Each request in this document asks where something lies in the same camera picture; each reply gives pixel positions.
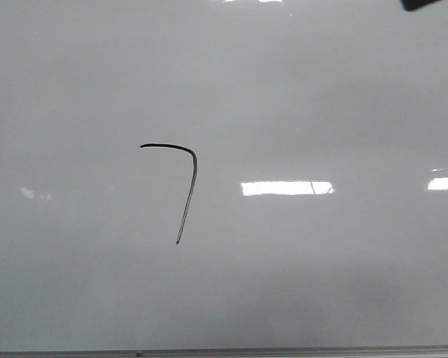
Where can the dark object at corner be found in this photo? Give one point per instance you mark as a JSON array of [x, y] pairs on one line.
[[413, 5]]

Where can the white whiteboard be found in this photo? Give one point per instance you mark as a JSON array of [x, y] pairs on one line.
[[222, 174]]

